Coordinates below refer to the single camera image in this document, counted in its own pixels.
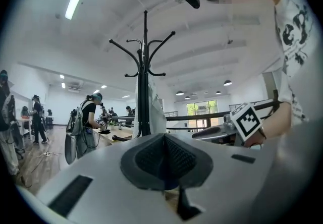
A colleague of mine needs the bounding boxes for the wooden work table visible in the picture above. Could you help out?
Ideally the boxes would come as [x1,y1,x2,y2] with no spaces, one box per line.
[94,126,136,146]

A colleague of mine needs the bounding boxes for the person's right forearm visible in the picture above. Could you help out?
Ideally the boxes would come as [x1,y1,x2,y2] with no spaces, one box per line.
[261,101,294,141]

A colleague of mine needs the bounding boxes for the ceiling air conditioner unit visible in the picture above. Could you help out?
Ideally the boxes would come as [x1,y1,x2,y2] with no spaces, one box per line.
[67,81,84,92]

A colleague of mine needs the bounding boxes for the black metal railing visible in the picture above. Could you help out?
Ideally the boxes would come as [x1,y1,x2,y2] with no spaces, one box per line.
[111,98,281,133]

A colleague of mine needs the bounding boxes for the grey backpack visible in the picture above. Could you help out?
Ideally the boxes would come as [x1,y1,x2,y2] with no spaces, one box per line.
[64,108,85,166]

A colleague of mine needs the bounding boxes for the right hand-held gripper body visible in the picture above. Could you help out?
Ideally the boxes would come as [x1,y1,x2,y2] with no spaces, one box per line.
[191,101,263,147]

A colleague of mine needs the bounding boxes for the person's right hand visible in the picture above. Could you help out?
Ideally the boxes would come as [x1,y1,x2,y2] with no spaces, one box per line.
[243,131,265,149]

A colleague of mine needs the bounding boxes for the black metal coat stand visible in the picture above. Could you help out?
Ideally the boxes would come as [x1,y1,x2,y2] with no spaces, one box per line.
[109,10,176,138]

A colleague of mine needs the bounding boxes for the glass door with green view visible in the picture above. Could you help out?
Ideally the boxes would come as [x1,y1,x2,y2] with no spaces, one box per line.
[186,100,218,128]

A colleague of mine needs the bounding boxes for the white printed t-shirt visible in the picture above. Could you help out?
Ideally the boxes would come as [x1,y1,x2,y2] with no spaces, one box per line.
[261,0,319,128]

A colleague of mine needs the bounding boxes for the white desk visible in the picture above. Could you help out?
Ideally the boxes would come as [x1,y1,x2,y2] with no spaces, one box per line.
[15,116,33,140]

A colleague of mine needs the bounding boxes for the white garment item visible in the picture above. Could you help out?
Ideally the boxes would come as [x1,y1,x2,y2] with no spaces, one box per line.
[132,73,168,139]

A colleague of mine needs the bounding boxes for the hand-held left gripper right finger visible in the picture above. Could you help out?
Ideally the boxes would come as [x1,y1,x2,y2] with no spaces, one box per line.
[164,116,322,224]

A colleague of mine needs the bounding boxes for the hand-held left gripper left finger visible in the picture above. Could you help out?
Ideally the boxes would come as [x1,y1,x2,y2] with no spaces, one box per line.
[35,133,177,224]

